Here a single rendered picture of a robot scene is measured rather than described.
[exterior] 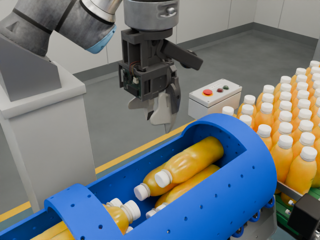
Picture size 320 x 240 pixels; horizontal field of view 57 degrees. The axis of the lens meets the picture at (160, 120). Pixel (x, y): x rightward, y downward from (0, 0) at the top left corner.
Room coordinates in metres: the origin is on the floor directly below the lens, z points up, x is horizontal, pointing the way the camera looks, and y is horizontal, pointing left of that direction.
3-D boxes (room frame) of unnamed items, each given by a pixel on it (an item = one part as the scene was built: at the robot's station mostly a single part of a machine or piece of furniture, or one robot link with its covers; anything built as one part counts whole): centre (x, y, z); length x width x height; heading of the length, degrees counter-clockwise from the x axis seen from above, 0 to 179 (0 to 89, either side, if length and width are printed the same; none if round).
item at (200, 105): (1.01, -0.22, 1.05); 0.20 x 0.10 x 0.10; 130
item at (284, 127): (0.76, -0.40, 1.09); 0.04 x 0.04 x 0.02
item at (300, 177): (0.64, -0.43, 0.99); 0.07 x 0.07 x 0.19
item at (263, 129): (0.75, -0.33, 1.09); 0.04 x 0.04 x 0.02
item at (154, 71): (0.49, 0.02, 1.44); 0.09 x 0.08 x 0.12; 131
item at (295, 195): (0.71, -0.31, 0.96); 0.40 x 0.01 x 0.03; 40
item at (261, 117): (0.89, -0.38, 0.99); 0.07 x 0.07 x 0.19
